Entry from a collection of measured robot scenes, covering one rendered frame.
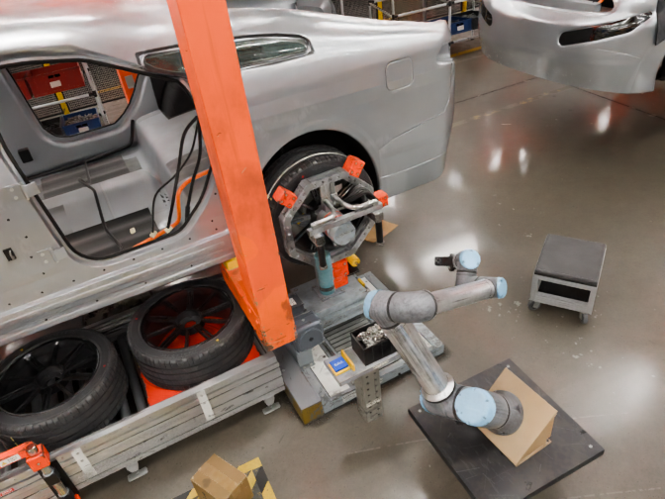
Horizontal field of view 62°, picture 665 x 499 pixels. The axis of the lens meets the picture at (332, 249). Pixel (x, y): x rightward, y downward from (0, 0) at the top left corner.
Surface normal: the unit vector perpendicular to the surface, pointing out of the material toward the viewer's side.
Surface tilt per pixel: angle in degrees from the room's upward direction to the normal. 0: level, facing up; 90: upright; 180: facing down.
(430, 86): 90
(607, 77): 104
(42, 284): 92
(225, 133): 90
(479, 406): 43
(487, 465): 0
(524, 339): 0
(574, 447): 0
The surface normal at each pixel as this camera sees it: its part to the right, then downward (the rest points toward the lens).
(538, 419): -0.68, -0.30
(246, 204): 0.47, 0.48
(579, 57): -0.61, 0.54
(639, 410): -0.11, -0.80
